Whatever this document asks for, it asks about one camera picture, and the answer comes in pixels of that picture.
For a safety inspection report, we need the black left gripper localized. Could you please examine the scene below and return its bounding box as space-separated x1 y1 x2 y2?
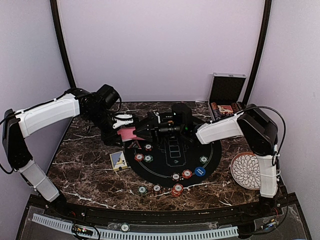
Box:
85 107 124 147

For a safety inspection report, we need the red-backed playing card deck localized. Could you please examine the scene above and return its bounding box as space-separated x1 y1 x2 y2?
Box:
117 127 143 142

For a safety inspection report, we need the black chip seat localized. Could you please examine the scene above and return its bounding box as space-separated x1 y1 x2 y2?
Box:
144 143 153 151

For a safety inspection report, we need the green chip seat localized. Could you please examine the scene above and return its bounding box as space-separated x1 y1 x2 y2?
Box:
199 155 208 164
144 154 153 163

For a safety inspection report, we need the black 100 poker chip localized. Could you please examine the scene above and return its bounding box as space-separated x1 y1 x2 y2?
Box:
171 173 180 181

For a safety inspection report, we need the green poker chip stack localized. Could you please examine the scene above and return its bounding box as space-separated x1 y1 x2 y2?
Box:
137 186 148 196

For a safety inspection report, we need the black poker chip stack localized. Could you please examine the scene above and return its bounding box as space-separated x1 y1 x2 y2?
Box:
152 184 162 194

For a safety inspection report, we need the red poker chip stack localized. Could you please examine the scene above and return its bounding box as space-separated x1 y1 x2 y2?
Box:
171 183 184 197

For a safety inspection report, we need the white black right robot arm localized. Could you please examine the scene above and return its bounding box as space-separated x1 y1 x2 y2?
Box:
133 103 282 217

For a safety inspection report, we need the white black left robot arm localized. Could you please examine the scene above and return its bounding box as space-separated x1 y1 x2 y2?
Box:
1 84 133 218

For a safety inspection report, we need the yellow blue card box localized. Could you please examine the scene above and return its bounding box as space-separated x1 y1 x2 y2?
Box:
109 151 128 172

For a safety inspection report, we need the red triangular all-in marker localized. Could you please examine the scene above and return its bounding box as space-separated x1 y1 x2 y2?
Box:
127 140 142 149

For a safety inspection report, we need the round black poker mat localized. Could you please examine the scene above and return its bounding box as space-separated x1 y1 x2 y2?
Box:
124 111 223 188

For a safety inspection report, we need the blue round blind button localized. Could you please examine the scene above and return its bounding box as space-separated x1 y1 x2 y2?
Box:
194 166 206 177

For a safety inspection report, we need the aluminium poker chip case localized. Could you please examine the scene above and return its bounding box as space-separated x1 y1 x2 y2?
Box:
208 73 246 121

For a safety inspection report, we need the floral patterned ceramic plate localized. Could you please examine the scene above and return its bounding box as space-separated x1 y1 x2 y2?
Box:
230 152 261 191

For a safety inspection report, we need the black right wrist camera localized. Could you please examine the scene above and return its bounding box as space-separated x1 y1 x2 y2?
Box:
171 103 193 128

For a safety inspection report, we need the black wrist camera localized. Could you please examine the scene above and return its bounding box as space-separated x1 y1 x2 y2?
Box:
96 84 121 110
171 103 193 128

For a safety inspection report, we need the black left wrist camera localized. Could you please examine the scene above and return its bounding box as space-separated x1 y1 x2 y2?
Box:
96 84 121 110

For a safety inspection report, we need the green chip on rail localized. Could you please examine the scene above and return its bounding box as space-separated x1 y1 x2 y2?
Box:
120 223 130 232

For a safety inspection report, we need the white slotted cable duct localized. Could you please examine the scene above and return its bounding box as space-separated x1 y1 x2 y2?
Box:
32 213 239 240

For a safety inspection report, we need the black left frame post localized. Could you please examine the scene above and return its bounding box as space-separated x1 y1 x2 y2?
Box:
49 0 80 97

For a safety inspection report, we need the black frame post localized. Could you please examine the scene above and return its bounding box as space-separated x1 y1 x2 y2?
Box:
49 0 80 97
242 0 272 106

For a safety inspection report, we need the black front rail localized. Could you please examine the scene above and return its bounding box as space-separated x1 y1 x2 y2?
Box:
23 192 307 231

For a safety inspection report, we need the black right frame post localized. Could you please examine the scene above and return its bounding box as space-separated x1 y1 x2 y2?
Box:
242 0 272 106

